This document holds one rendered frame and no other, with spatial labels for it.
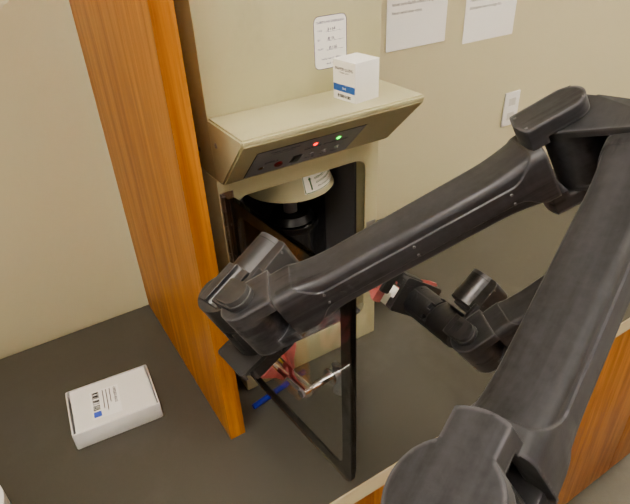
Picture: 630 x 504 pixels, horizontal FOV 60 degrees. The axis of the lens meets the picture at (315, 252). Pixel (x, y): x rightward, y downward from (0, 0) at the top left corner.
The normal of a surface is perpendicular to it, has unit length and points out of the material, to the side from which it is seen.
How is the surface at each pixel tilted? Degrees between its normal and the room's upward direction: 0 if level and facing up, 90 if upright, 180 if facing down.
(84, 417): 0
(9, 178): 90
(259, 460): 0
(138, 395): 0
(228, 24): 90
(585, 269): 27
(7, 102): 90
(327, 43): 90
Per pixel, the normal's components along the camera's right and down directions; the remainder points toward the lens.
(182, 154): 0.53, 0.44
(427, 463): -0.52, -0.67
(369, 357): -0.04, -0.84
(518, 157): -0.68, -0.52
